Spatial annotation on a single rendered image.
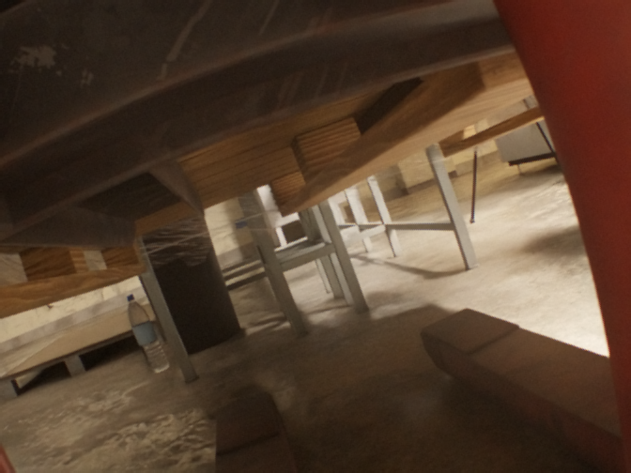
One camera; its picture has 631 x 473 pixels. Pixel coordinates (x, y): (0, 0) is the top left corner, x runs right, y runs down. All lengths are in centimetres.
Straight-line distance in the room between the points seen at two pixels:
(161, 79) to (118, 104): 2
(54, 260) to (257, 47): 82
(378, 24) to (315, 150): 75
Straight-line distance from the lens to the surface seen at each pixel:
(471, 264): 214
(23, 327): 892
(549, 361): 87
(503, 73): 32
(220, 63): 20
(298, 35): 20
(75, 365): 329
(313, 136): 96
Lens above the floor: 43
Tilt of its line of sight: 4 degrees down
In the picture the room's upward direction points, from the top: 21 degrees counter-clockwise
